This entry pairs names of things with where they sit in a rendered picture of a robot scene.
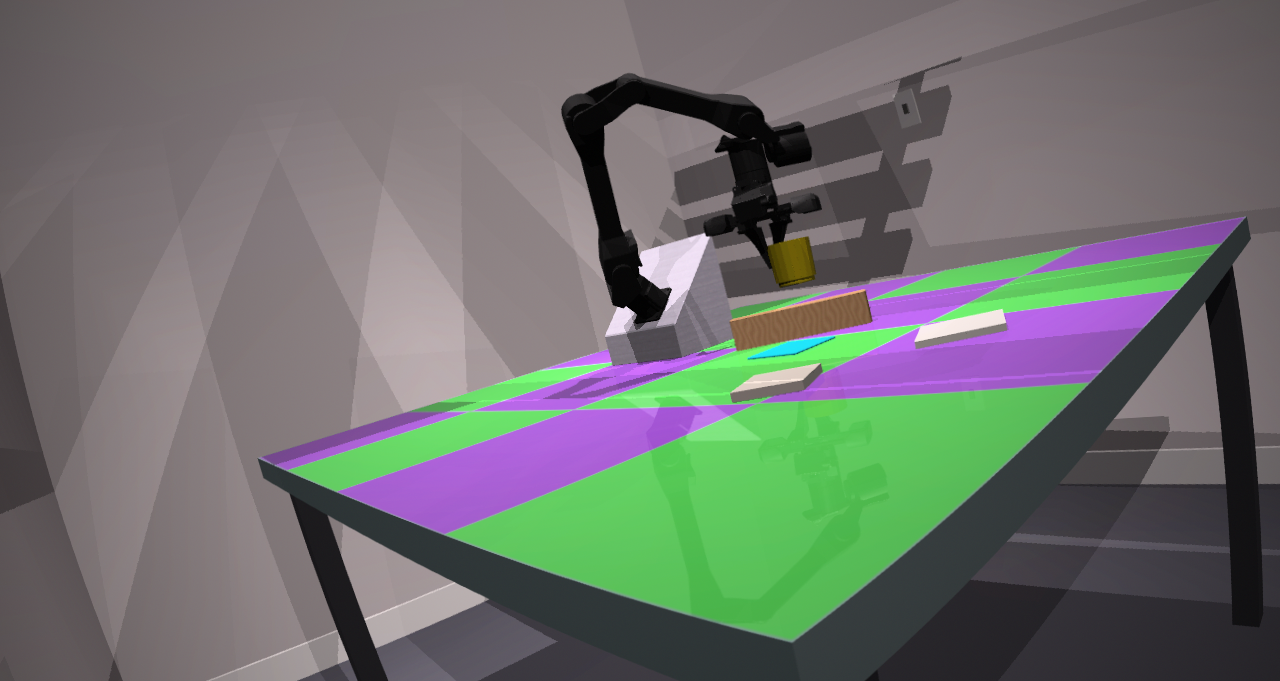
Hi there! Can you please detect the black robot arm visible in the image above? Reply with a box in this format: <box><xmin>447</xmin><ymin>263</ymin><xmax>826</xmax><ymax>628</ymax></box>
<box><xmin>561</xmin><ymin>73</ymin><xmax>812</xmax><ymax>324</ymax></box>

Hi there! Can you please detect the white flat bar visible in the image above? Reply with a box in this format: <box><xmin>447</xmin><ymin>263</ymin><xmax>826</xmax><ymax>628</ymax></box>
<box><xmin>915</xmin><ymin>308</ymin><xmax>1007</xmax><ymax>349</ymax></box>

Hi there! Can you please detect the beige flat slab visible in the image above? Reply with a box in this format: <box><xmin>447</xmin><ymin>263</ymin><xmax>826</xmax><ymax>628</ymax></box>
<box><xmin>730</xmin><ymin>364</ymin><xmax>823</xmax><ymax>402</ymax></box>

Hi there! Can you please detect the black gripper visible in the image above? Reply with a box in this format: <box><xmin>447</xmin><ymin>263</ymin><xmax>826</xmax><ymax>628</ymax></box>
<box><xmin>703</xmin><ymin>168</ymin><xmax>822</xmax><ymax>269</ymax></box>

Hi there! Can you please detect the yellow cup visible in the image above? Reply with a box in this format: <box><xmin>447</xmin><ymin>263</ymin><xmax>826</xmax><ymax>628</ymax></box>
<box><xmin>765</xmin><ymin>236</ymin><xmax>817</xmax><ymax>288</ymax></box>

